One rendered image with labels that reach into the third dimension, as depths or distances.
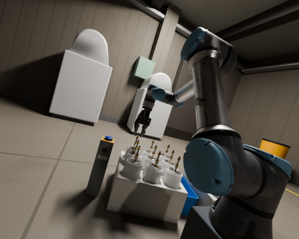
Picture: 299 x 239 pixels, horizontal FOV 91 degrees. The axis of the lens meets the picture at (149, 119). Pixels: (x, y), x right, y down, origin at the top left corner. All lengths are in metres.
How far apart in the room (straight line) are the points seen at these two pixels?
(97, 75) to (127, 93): 1.05
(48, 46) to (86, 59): 1.03
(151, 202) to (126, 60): 2.87
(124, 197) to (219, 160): 0.61
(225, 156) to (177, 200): 0.60
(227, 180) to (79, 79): 2.28
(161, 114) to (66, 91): 1.57
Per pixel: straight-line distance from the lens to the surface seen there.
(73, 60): 2.45
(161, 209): 0.90
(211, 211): 0.52
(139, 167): 0.80
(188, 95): 0.82
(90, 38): 2.55
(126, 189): 0.81
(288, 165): 0.47
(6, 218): 0.84
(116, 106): 3.24
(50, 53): 3.30
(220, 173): 0.32
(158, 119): 2.72
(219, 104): 0.42
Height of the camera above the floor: 0.55
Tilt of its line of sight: 4 degrees down
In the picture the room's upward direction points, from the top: 18 degrees clockwise
